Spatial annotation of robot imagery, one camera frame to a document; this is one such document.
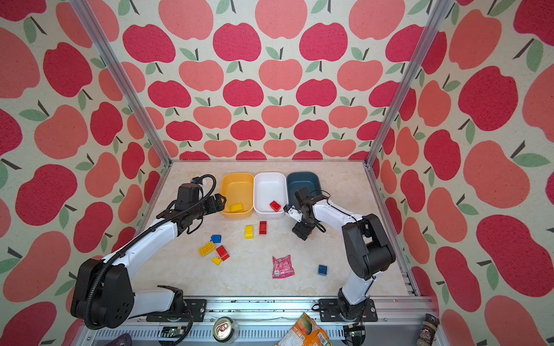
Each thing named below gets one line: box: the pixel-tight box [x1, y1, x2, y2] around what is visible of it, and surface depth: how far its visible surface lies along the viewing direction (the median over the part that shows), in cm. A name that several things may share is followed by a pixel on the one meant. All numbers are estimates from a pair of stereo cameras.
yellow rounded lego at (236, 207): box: [229, 203, 244, 213], surface depth 103 cm
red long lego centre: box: [258, 220, 268, 235], surface depth 95 cm
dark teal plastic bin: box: [286, 171, 322, 208], surface depth 110 cm
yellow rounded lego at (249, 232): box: [244, 224, 255, 240], surface depth 95 cm
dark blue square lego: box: [317, 264, 328, 277], surface depth 84 cm
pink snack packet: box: [271, 254, 296, 279], surface depth 85 cm
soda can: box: [212, 316, 239, 344], surface depth 63 cm
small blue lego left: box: [209, 234, 222, 243], surface depth 95 cm
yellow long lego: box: [198, 241, 216, 257], surface depth 89 cm
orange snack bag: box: [275, 312, 333, 346], surface depth 69 cm
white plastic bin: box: [253, 172, 289, 218], surface depth 109 cm
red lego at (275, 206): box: [269, 200, 282, 212], surface depth 103 cm
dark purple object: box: [103, 333, 133, 346], surface depth 67 cm
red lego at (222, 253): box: [215, 245, 231, 262], surface depth 88 cm
